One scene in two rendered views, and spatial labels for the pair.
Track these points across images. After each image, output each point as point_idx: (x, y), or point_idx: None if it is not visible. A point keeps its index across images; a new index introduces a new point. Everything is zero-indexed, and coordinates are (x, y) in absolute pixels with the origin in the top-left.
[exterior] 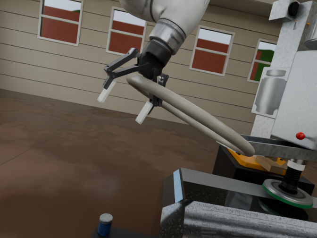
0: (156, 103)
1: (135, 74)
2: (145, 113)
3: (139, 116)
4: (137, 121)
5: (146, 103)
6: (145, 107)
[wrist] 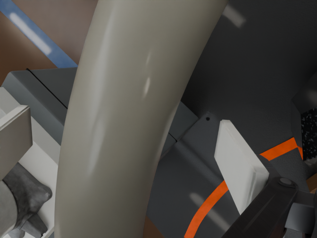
0: (284, 234)
1: (59, 219)
2: (226, 179)
3: (223, 143)
4: (217, 136)
5: (246, 176)
6: (237, 173)
